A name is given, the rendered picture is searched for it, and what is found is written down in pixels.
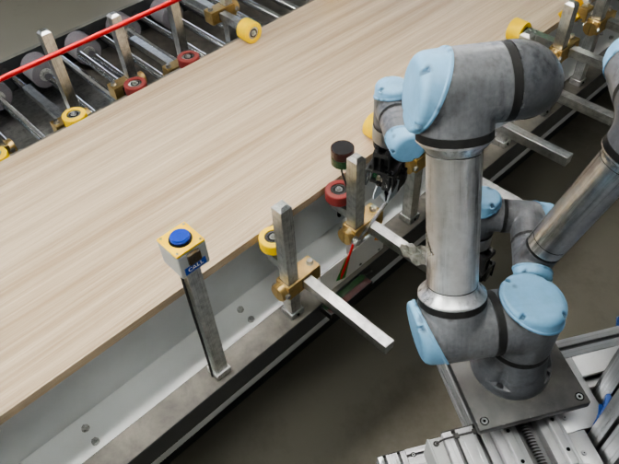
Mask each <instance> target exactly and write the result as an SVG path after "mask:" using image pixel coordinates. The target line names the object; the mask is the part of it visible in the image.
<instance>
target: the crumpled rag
mask: <svg viewBox="0 0 619 464"><path fill-rule="evenodd" d="M399 248H400V249H401V251H402V253H403V256H405V257H406V258H409V259H410V260H411V262H412V263H413V264H414V265H416V266H417V265H421V264H424V265H425V264H426V246H423V245H420V246H416V245H415V244H413V243H410V244H403V243H402V244H401V245H400V247H399Z"/></svg>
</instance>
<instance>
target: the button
mask: <svg viewBox="0 0 619 464"><path fill-rule="evenodd" d="M189 239H190V233H189V231H188V230H186V229H183V228H179V229H176V230H174V231H172V232H171V233H170V235H169V240H170V242H171V243H172V244H174V245H183V244H185V243H186V242H188V241H189Z"/></svg>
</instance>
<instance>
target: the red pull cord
mask: <svg viewBox="0 0 619 464"><path fill-rule="evenodd" d="M180 1H181V0H169V1H167V2H164V3H162V4H160V5H158V6H154V7H152V8H150V9H148V10H146V11H144V12H142V13H140V14H137V15H135V16H133V17H129V18H127V19H126V20H124V21H122V22H119V23H117V24H115V25H113V26H110V27H108V28H106V29H103V30H101V31H99V32H97V33H95V34H92V35H90V36H88V37H86V38H84V39H82V40H80V41H76V42H74V43H72V44H70V45H68V46H65V47H63V48H62V49H60V50H57V51H55V52H52V53H49V54H47V55H45V56H43V57H41V58H39V59H37V60H35V61H33V62H30V63H28V64H25V65H22V66H20V67H19V68H17V69H15V70H12V71H10V72H8V73H6V74H3V75H0V83H1V82H3V81H5V80H7V79H8V78H11V77H13V76H15V75H18V74H21V73H23V72H25V71H27V70H29V69H31V68H33V67H35V66H37V65H40V64H43V63H45V62H47V61H50V60H51V59H53V58H55V57H57V56H60V55H62V54H64V53H66V52H70V51H72V50H73V49H75V48H77V47H80V46H82V45H84V44H86V43H88V42H91V41H93V40H95V39H97V38H100V37H102V36H104V35H106V34H108V33H111V32H113V31H115V30H116V29H120V28H122V27H124V26H126V25H129V24H131V23H133V22H135V21H136V20H139V19H141V18H143V17H146V16H149V15H151V14H153V13H155V12H157V11H159V10H161V9H163V8H165V7H167V6H171V5H173V4H175V3H177V2H180Z"/></svg>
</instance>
